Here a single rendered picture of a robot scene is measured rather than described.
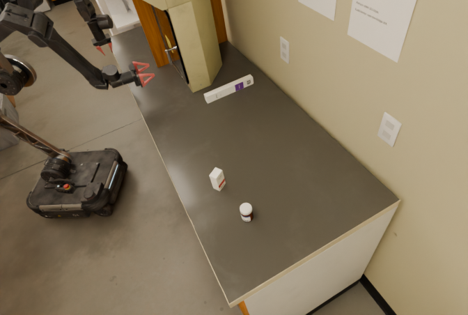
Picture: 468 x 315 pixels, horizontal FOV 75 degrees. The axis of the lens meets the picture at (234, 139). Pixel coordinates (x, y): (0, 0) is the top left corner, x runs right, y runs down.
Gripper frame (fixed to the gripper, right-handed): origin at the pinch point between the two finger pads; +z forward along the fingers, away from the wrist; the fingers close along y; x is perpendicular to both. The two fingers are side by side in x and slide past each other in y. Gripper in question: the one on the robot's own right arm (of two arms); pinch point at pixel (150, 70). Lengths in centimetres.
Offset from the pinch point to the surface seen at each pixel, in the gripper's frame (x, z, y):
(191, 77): 8.8, 19.2, -4.1
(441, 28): -48, 59, -94
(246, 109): 16, 36, -33
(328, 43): -25, 60, -56
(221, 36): 14, 53, 33
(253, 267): 15, 2, -103
